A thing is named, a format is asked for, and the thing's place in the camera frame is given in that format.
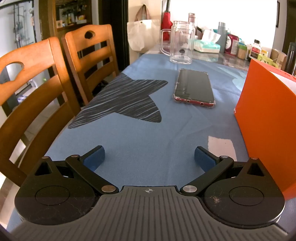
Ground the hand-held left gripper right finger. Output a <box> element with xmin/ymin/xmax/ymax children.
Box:
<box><xmin>179</xmin><ymin>146</ymin><xmax>266</xmax><ymax>196</ymax></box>

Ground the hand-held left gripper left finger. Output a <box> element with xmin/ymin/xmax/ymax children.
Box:
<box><xmin>34</xmin><ymin>145</ymin><xmax>120</xmax><ymax>195</ymax></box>

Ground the orange cardboard box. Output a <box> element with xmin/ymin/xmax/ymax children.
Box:
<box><xmin>234</xmin><ymin>59</ymin><xmax>296</xmax><ymax>202</ymax></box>

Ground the blue printed tablecloth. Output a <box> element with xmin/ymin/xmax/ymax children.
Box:
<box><xmin>44</xmin><ymin>50</ymin><xmax>252</xmax><ymax>187</ymax></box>

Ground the smartphone in clear case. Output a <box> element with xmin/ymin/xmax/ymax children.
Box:
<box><xmin>173</xmin><ymin>68</ymin><xmax>216</xmax><ymax>109</ymax></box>

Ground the tissue pack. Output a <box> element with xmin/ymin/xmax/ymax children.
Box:
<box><xmin>193</xmin><ymin>30</ymin><xmax>221</xmax><ymax>54</ymax></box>

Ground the tan toothpick holder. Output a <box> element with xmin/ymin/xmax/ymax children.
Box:
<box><xmin>238</xmin><ymin>43</ymin><xmax>248</xmax><ymax>59</ymax></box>

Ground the yellow green box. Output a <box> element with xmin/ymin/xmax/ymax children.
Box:
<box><xmin>257</xmin><ymin>50</ymin><xmax>277</xmax><ymax>67</ymax></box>

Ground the red container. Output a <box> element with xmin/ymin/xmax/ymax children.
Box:
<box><xmin>225</xmin><ymin>34</ymin><xmax>240</xmax><ymax>55</ymax></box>

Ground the clear glass mug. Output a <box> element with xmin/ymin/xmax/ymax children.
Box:
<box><xmin>160</xmin><ymin>20</ymin><xmax>197</xmax><ymax>65</ymax></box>

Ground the white medicine bottle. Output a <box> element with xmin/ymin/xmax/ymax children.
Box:
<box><xmin>250</xmin><ymin>39</ymin><xmax>262</xmax><ymax>61</ymax></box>

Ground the wooden chair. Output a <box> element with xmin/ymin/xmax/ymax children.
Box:
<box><xmin>0</xmin><ymin>37</ymin><xmax>81</xmax><ymax>188</ymax></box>
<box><xmin>61</xmin><ymin>24</ymin><xmax>119</xmax><ymax>107</ymax></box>

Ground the grey bottle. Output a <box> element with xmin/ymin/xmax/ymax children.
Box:
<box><xmin>217</xmin><ymin>22</ymin><xmax>228</xmax><ymax>53</ymax></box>

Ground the brown paper bag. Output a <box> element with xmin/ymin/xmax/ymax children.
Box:
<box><xmin>270</xmin><ymin>48</ymin><xmax>287</xmax><ymax>70</ymax></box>

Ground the white tote bag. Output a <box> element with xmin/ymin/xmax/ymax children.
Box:
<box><xmin>127</xmin><ymin>4</ymin><xmax>161</xmax><ymax>52</ymax></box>

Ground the black thermos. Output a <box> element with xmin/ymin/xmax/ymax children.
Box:
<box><xmin>284</xmin><ymin>42</ymin><xmax>296</xmax><ymax>76</ymax></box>

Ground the red umbrella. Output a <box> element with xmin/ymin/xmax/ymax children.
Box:
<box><xmin>161</xmin><ymin>0</ymin><xmax>174</xmax><ymax>29</ymax></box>

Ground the dark wooden cabinet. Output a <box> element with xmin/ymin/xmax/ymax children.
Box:
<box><xmin>39</xmin><ymin>0</ymin><xmax>102</xmax><ymax>44</ymax></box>

